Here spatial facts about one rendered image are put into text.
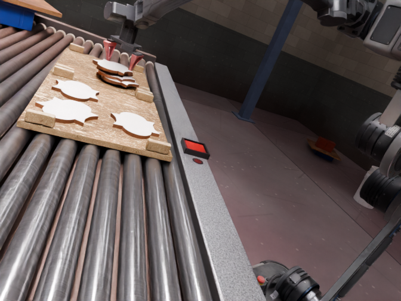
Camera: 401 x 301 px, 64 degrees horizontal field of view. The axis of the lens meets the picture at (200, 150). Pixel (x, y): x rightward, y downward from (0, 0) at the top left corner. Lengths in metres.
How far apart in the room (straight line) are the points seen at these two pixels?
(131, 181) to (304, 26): 6.59
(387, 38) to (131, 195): 0.92
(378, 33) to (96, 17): 5.11
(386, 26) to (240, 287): 0.94
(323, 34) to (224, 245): 6.92
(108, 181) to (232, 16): 5.85
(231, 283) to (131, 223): 0.19
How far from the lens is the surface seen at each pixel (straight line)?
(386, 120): 1.17
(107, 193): 0.62
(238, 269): 0.59
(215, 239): 0.62
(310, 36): 7.24
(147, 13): 1.14
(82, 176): 0.66
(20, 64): 1.26
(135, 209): 0.60
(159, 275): 0.51
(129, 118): 0.92
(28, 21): 1.74
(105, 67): 1.20
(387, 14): 1.24
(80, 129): 0.80
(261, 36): 6.68
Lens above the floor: 1.26
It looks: 21 degrees down
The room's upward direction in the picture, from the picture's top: 23 degrees clockwise
